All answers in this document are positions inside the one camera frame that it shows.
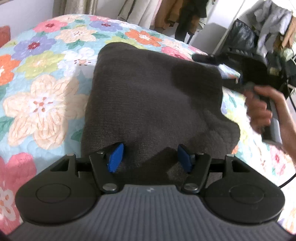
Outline dark grey knit sweater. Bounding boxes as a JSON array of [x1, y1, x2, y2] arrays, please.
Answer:
[[81, 43, 240, 185]]

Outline person's right hand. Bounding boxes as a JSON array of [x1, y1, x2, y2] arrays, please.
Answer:
[[244, 86, 295, 162]]

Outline black plastic bag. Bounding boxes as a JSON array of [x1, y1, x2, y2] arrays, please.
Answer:
[[220, 19, 259, 53]]

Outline grey hanging hoodie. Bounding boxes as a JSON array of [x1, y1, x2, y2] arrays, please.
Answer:
[[246, 1, 295, 54]]

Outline brown hanging garment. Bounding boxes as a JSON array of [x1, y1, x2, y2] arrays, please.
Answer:
[[154, 0, 208, 42]]

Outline floral quilt bedspread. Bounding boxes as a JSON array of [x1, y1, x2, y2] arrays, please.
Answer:
[[0, 14, 296, 235]]

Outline white and pink hanging garments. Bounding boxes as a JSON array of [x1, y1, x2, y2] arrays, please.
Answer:
[[117, 0, 162, 29]]

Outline beige curtain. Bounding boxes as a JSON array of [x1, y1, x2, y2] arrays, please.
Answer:
[[53, 0, 98, 17]]

